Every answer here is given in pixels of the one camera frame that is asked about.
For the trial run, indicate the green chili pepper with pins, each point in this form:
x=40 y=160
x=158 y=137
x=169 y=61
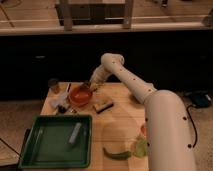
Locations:
x=117 y=156

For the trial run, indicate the orange peach fruit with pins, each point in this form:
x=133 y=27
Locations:
x=143 y=129

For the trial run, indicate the wooden block brush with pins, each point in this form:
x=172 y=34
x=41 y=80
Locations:
x=102 y=105

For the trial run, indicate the red bowl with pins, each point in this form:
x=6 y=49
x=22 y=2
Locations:
x=79 y=96

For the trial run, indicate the white cloth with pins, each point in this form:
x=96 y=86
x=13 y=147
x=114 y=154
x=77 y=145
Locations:
x=61 y=100

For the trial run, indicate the small dark object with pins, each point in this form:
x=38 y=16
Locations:
x=62 y=109

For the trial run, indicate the clear tube in tray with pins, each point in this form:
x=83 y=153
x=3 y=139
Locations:
x=75 y=133

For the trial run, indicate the small dark jar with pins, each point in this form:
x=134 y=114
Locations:
x=53 y=85

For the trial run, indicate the dark object on floor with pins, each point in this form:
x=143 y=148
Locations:
x=200 y=100

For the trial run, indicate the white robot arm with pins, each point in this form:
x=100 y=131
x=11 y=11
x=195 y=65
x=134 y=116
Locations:
x=168 y=134

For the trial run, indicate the green plastic tray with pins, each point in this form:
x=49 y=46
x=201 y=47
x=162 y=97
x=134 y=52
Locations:
x=48 y=147

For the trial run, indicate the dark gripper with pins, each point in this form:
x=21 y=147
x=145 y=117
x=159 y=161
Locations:
x=90 y=86

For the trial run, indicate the wooden frame stand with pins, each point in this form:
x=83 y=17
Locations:
x=94 y=12

